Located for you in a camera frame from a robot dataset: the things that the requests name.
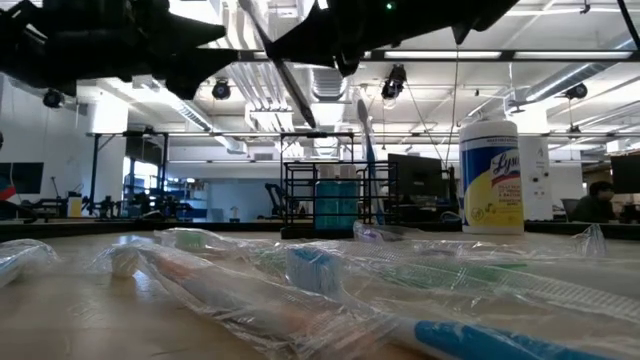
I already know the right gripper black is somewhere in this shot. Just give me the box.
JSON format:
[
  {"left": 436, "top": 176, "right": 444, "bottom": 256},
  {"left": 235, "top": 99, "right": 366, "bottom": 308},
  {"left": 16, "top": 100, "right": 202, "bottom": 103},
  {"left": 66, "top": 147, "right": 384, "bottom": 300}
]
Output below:
[{"left": 264, "top": 0, "right": 522, "bottom": 78}]

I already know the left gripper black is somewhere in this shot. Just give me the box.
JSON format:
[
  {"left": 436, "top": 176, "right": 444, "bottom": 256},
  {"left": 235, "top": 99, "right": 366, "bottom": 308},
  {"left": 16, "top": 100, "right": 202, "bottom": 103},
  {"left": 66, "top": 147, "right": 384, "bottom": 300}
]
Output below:
[{"left": 0, "top": 0, "right": 240, "bottom": 101}]

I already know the grey toothbrush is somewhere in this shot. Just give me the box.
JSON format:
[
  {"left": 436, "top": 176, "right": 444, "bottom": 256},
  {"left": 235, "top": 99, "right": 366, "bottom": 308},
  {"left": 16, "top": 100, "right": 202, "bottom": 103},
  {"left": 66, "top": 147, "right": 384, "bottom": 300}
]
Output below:
[{"left": 238, "top": 0, "right": 318, "bottom": 130}]

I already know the green toothbrush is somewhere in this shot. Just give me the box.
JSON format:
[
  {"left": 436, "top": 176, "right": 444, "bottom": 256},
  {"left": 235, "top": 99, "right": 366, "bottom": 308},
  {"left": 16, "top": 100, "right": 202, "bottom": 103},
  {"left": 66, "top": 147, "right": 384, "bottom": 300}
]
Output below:
[
  {"left": 247, "top": 244, "right": 640, "bottom": 326},
  {"left": 154, "top": 227, "right": 361, "bottom": 262}
]

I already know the orange toothbrush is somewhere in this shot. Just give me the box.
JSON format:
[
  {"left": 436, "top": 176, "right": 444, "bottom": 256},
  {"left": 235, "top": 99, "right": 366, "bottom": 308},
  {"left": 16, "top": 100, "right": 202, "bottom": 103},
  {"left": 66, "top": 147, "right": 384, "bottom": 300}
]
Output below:
[{"left": 92, "top": 242, "right": 401, "bottom": 360}]

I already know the black ceiling spotlight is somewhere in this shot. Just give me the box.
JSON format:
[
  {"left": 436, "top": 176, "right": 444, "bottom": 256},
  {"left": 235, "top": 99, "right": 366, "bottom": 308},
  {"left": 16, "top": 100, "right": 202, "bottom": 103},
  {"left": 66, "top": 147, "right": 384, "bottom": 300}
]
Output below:
[
  {"left": 210, "top": 79, "right": 233, "bottom": 101},
  {"left": 380, "top": 63, "right": 408, "bottom": 101},
  {"left": 564, "top": 82, "right": 590, "bottom": 101},
  {"left": 42, "top": 88, "right": 66, "bottom": 109}
]

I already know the black computer monitor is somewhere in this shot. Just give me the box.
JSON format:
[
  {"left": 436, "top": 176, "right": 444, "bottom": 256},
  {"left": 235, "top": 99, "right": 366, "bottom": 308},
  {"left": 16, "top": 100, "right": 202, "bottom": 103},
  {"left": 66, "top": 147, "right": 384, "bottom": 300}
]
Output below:
[
  {"left": 609, "top": 153, "right": 640, "bottom": 195},
  {"left": 0, "top": 161, "right": 45, "bottom": 195},
  {"left": 387, "top": 153, "right": 445, "bottom": 201}
]

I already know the white and yellow canister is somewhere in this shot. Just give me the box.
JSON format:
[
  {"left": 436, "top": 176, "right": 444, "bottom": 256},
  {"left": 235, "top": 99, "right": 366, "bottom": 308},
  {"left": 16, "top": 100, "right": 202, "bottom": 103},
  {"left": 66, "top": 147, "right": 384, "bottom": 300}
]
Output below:
[{"left": 458, "top": 118, "right": 526, "bottom": 236}]

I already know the clear plastic wrapper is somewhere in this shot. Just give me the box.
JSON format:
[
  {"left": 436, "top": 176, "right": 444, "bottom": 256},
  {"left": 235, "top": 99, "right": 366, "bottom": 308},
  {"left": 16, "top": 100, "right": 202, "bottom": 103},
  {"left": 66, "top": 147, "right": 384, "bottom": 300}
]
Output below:
[{"left": 0, "top": 238, "right": 60, "bottom": 290}]

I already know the person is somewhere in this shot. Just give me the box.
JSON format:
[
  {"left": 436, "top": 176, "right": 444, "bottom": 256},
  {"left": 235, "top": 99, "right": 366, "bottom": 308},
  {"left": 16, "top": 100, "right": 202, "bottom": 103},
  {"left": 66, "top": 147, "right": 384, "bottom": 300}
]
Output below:
[{"left": 571, "top": 180, "right": 620, "bottom": 225}]

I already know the black background station frame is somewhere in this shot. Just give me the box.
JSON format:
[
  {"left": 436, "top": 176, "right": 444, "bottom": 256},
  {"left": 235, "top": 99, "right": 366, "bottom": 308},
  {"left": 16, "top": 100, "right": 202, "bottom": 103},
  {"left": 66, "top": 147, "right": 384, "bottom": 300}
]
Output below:
[{"left": 85, "top": 130, "right": 170, "bottom": 216}]

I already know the black aluminium table frame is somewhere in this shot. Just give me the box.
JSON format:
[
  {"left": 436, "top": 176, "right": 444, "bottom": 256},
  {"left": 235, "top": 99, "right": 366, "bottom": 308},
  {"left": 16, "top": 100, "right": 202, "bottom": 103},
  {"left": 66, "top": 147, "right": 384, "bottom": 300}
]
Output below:
[{"left": 0, "top": 218, "right": 640, "bottom": 242}]

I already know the black wire toothbrush caddy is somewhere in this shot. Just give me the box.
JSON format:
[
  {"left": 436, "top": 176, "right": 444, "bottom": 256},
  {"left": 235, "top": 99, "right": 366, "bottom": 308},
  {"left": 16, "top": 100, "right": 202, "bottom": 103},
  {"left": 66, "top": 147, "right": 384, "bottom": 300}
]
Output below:
[{"left": 279, "top": 160, "right": 405, "bottom": 241}]

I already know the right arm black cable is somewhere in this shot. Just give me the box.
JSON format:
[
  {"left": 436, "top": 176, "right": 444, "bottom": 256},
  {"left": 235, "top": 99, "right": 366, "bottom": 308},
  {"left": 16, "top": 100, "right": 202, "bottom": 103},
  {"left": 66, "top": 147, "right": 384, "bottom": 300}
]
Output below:
[{"left": 615, "top": 0, "right": 640, "bottom": 51}]

